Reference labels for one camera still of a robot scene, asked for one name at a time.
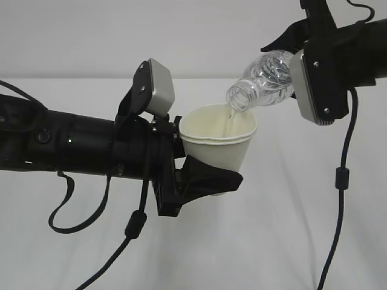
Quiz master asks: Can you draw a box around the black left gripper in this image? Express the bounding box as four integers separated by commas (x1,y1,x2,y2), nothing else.
111,115,243,217

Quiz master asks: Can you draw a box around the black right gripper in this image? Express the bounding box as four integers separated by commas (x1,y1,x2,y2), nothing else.
260,0,379,91

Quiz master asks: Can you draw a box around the white paper cup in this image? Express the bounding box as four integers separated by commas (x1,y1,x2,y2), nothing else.
178,104,258,172

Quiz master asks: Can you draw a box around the clear green-label water bottle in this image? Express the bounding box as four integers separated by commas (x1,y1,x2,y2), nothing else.
226,50,294,112

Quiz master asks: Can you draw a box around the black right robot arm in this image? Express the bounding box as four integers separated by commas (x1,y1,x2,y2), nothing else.
261,1,386,88

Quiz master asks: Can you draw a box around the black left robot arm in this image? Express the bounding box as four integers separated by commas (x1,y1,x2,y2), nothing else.
1,95,242,217

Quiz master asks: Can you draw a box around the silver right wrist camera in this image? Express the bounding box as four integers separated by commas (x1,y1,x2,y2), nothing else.
289,37,349,126

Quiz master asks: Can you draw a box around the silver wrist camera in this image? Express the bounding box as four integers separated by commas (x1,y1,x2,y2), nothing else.
117,58,175,118
289,37,349,126

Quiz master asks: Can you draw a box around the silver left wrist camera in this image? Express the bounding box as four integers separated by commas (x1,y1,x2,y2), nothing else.
117,58,175,118

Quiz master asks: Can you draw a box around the black left camera cable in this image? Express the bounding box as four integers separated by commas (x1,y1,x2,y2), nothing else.
48,169,149,290

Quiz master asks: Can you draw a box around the black camera cable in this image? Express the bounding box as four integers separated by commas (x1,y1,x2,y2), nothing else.
316,89,360,290
48,169,149,290

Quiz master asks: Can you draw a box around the black right camera cable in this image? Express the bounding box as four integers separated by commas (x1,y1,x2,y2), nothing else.
316,89,360,290

